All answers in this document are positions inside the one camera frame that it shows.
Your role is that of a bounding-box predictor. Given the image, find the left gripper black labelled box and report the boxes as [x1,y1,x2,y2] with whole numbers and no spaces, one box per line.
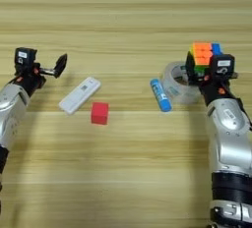
[14,47,38,69]

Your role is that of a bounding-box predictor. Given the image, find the red cube block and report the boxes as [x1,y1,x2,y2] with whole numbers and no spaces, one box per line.
[91,101,110,126]

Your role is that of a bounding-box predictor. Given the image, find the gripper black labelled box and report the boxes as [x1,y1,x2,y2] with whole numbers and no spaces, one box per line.
[14,47,38,69]
[210,53,236,77]

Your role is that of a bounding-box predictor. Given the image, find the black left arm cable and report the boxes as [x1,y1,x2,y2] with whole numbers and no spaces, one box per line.
[6,76,19,86]

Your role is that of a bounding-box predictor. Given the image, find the white rectangular eraser block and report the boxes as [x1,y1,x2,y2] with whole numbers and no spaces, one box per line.
[58,76,102,116]

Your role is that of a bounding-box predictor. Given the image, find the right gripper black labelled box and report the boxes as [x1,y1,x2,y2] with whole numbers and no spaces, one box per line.
[210,53,236,77]

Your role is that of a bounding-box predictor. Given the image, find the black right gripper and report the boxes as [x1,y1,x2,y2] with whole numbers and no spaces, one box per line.
[185,50,239,107]

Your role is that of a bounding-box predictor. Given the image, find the multicoloured puzzle cube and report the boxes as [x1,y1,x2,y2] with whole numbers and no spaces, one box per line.
[188,41,224,76]

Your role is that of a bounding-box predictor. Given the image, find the blue glue stick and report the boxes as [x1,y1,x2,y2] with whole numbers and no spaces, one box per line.
[150,78,173,113]

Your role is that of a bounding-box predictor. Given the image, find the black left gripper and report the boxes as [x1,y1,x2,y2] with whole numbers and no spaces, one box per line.
[14,53,68,98]

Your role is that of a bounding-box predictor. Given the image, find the clear tape roll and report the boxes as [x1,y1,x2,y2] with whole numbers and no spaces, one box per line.
[160,61,206,105]

